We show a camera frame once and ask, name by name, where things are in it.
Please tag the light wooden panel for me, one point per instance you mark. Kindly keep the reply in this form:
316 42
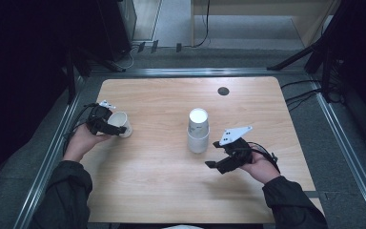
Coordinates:
146 19

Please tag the person's right hand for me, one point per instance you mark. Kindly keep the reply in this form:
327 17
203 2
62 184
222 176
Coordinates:
262 168

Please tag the metal frame rail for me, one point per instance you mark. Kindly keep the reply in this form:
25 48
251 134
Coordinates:
349 159
197 72
49 159

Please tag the person's left hand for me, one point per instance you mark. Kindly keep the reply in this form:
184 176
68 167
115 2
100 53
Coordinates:
79 143

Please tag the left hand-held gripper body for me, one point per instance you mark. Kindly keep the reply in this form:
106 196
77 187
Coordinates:
98 119

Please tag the grey tape piece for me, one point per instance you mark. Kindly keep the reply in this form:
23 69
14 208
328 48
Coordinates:
312 194

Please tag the black tripod stand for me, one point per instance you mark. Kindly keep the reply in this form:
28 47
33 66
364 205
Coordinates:
311 51

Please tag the stack of white paper cups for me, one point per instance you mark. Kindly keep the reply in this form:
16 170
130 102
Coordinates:
198 133

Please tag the black metal stand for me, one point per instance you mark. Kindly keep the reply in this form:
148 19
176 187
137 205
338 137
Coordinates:
85 60

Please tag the small dark floor strip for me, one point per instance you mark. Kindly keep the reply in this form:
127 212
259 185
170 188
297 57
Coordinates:
178 47
154 46
141 47

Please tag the black cabinet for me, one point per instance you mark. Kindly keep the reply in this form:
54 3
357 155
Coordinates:
116 28

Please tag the plain white paper cup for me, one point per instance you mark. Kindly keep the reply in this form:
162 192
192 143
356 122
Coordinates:
119 120

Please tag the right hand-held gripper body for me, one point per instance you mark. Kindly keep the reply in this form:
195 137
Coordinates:
239 152

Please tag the black round table grommet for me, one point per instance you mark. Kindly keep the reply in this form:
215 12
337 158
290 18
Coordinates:
223 91

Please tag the light wooden cabinet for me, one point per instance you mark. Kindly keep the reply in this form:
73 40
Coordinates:
267 6

